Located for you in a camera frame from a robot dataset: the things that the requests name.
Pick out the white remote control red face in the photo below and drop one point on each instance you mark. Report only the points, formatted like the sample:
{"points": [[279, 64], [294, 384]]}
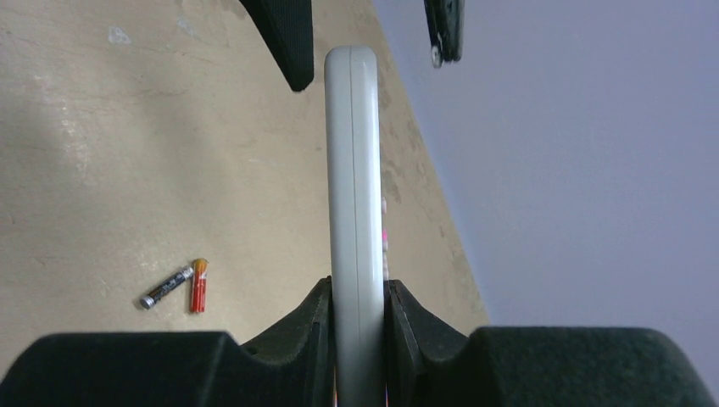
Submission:
{"points": [[355, 209]]}

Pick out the black AAA battery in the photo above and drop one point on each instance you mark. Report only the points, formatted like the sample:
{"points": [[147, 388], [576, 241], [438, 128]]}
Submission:
{"points": [[156, 294]]}

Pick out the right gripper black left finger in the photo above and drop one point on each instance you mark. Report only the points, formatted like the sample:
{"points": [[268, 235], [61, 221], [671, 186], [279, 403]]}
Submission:
{"points": [[289, 364]]}

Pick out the red orange AAA battery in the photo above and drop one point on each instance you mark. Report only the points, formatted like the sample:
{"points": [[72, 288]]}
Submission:
{"points": [[199, 286]]}

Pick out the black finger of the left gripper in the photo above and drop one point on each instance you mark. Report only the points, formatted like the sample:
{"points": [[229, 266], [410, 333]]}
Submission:
{"points": [[286, 26], [445, 23]]}

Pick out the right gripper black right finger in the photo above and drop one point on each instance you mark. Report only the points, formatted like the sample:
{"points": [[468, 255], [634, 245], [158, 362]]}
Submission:
{"points": [[429, 363]]}

